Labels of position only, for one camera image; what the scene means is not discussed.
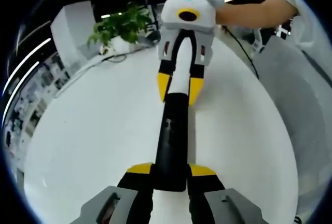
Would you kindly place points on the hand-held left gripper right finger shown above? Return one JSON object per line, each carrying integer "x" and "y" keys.
{"x": 207, "y": 195}

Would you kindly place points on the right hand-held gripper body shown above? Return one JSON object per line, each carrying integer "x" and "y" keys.
{"x": 171, "y": 8}

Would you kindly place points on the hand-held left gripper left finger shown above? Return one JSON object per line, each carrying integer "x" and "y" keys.
{"x": 132, "y": 195}

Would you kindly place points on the black remote control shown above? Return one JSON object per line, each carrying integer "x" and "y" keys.
{"x": 171, "y": 143}

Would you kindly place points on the green potted plant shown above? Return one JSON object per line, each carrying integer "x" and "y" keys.
{"x": 122, "y": 24}

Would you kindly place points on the white mesh office chair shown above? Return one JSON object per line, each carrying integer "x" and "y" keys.
{"x": 293, "y": 91}

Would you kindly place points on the white square pillar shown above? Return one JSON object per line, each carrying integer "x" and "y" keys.
{"x": 70, "y": 32}

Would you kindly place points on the person's white shirt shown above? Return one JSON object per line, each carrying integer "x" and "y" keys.
{"x": 311, "y": 47}

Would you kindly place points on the white display wall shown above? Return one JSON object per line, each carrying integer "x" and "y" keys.
{"x": 33, "y": 104}

